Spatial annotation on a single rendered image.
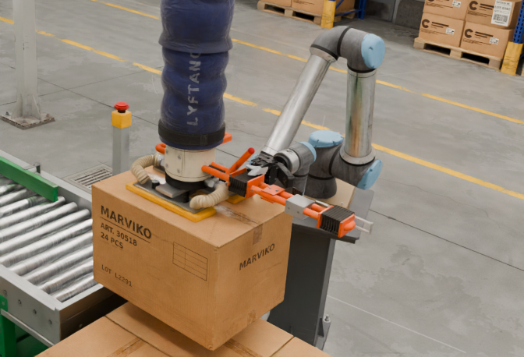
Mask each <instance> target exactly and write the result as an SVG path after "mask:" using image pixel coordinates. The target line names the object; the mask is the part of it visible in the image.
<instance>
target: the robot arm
mask: <svg viewBox="0 0 524 357"><path fill-rule="evenodd" d="M384 53H385V46H384V42H383V40H382V39H381V38H380V37H378V36H376V35H374V34H369V33H367V32H364V31H361V30H357V29H355V28H351V27H349V26H338V27H333V28H331V29H329V30H326V31H324V32H323V33H322V34H321V35H319V36H318V37H317V38H316V39H315V40H314V41H313V43H312V44H311V46H310V57H309V59H308V61H307V63H306V65H305V67H304V69H303V71H302V72H301V74H300V76H299V78H298V80H297V82H296V85H295V86H294V88H293V90H292V92H291V94H290V96H289V99H288V100H287V102H286V104H285V106H284V108H283V110H282V112H281V114H280V115H279V117H278V120H277V122H276V123H275V125H274V128H273V129H272V131H271V134H270V136H269V137H268V139H267V142H266V143H265V145H264V148H263V149H262V150H261V152H260V154H255V155H254V156H252V158H251V159H250V162H249V164H247V165H246V166H247V167H248V168H249V169H251V171H250V172H249V173H248V176H256V175H260V174H263V175H264V183H266V184H268V185H269V186H271V185H276V186H279V187H281V188H283V189H285V192H287V193H290V194H292V187H295V188H297V189H299V190H300V191H302V192H303V195H305V196H309V197H312V198H316V199H327V198H331V197H333V196H334V195H335V194H336V192H337V182H336V178H337V179H340V180H342V181H343V182H347V183H348V184H350V185H352V186H355V187H356V188H359V189H363V190H367V189H369V188H370V187H371V186H372V185H373V184H374V183H375V182H376V180H377V178H378V176H379V174H380V173H381V169H382V165H383V163H382V160H380V159H379V158H376V157H375V154H376V151H375V149H374V147H373V146H372V145H371V143H372V131H373V120H374V98H375V86H376V75H377V67H379V66H380V64H381V63H382V61H383V57H384ZM339 57H343V58H346V59H347V67H348V69H347V91H346V114H345V144H344V143H342V142H343V137H342V135H341V134H339V133H337V132H333V131H330V130H319V131H316V132H313V133H311V134H310V137H309V140H308V142H300V143H295V144H294V145H292V146H290V144H291V142H292V140H293V138H294V136H295V134H296V132H297V130H298V128H299V126H300V124H301V122H302V120H303V118H304V116H305V114H306V112H307V110H308V108H309V106H310V104H311V102H312V100H313V98H314V97H315V95H316V93H317V91H318V89H319V87H320V85H321V83H322V81H323V79H324V77H325V75H326V73H327V71H328V69H329V67H330V65H331V64H333V63H336V62H337V61H338V58H339Z"/></svg>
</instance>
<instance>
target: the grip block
mask: <svg viewBox="0 0 524 357"><path fill-rule="evenodd" d="M250 171H251V169H249V168H247V171H246V167H244V168H241V169H239V170H237V171H234V172H232V173H230V174H229V177H228V191H231V192H233V193H235V194H238V195H240V196H243V197H245V196H246V198H247V199H248V198H250V197H251V196H254V195H256V193H252V192H250V188H251V186H256V187H258V184H259V183H260V182H264V175H263V174H260V175H256V176H248V173H249V172H250Z"/></svg>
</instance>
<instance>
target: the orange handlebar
mask: <svg viewBox="0 0 524 357"><path fill-rule="evenodd" d="M229 141H232V134H230V133H227V132H225V137H224V141H223V143H227V142H229ZM223 143H222V144H223ZM165 148H166V144H164V143H159V144H157V145H156V147H155V149H156V151H157V152H159V153H162V154H165ZM211 165H212V166H215V167H216V168H220V169H221V170H224V171H227V170H229V168H226V167H225V166H222V165H220V164H217V163H215V162H212V163H211ZM201 170H202V171H205V172H206V173H208V174H211V175H213V176H216V177H218V178H220V179H223V180H225V181H227V182H228V177H229V175H227V174H225V173H223V172H221V171H218V170H216V169H214V168H211V167H208V166H206V165H204V166H202V168H201ZM250 192H252V193H256V194H257V195H260V196H262V197H261V199H263V200H266V201H268V202H270V203H275V202H276V203H279V204H281V205H283V206H285V201H286V200H287V199H288V198H290V197H292V196H294V195H292V194H290V193H287V192H285V189H283V188H281V187H279V186H276V185H271V186H269V185H268V184H266V183H263V182H260V183H259V184H258V187H256V186H251V188H250ZM325 209H326V208H323V207H321V206H318V205H316V204H313V205H312V206H311V209H309V208H305V210H304V211H303V214H305V215H306V216H309V217H311V218H314V219H316V220H317V218H318V213H320V212H321V211H322V210H325ZM355 227H356V223H355V221H351V222H350V223H349V224H346V225H345V227H344V231H345V232H349V231H351V230H353V229H354V228H355Z"/></svg>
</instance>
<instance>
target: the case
mask: <svg viewBox="0 0 524 357"><path fill-rule="evenodd" d="M136 180H138V179H137V178H136V177H135V176H134V175H133V174H132V172H131V170H129V171H126V172H123V173H121V174H118V175H115V176H112V177H111V178H107V179H105V180H102V181H100V182H96V183H94V184H92V185H91V199H92V236H93V272H94V280H95V281H96V282H98V283H99V284H101V285H103V286H105V287H106V288H108V289H110V290H111V291H113V292H114V293H116V294H118V295H120V296H122V297H123V298H124V299H126V300H128V301H129V302H131V303H132V304H134V305H136V306H138V307H140V308H141V309H143V310H144V311H146V312H148V313H149V314H151V315H152V316H155V317H156V318H158V319H159V320H161V321H163V322H164V323H166V324H167V325H169V326H170V327H173V328H174V329H176V330H177V331H179V332H181V333H182V334H184V335H186V336H187V337H189V338H191V339H193V340H194V341H196V342H197V343H199V344H201V345H203V346H204V347H205V348H208V349H209V350H211V351H214V350H215V349H217V348H218V347H220V346H221V345H223V344H224V343H225V342H226V341H228V340H229V339H231V338H232V337H234V336H235V335H237V334H238V333H239V332H240V331H242V330H243V329H245V328H246V327H248V326H249V325H250V324H251V323H253V322H254V321H256V320H257V319H259V318H260V317H262V316H263V315H264V314H265V313H267V312H268V311H270V310H271V309H273V308H274V307H276V305H278V304H279V303H281V302H282V301H283V300H284V294H285V281H286V274H287V266H288V259H289V246H290V238H291V231H292V218H293V216H292V215H290V214H287V213H285V206H283V205H281V204H279V203H276V202H275V203H270V202H268V201H266V200H263V199H261V197H262V196H260V195H257V194H256V195H254V196H251V197H250V198H248V199H247V198H246V199H244V200H242V201H240V202H238V203H236V204H232V203H230V202H227V201H225V200H224V201H221V202H220V203H217V204H216V205H214V206H212V207H213V208H215V209H216V213H215V214H213V215H211V216H210V217H206V218H204V219H203V220H201V221H198V222H197V223H195V222H193V221H191V220H189V219H187V218H185V217H183V216H181V215H179V214H177V213H174V212H172V211H170V210H168V209H166V208H164V207H162V206H160V205H158V204H156V203H154V202H152V201H150V200H148V199H146V198H144V197H142V196H139V195H137V194H135V193H133V192H131V191H129V190H128V189H126V184H128V183H130V182H133V181H136Z"/></svg>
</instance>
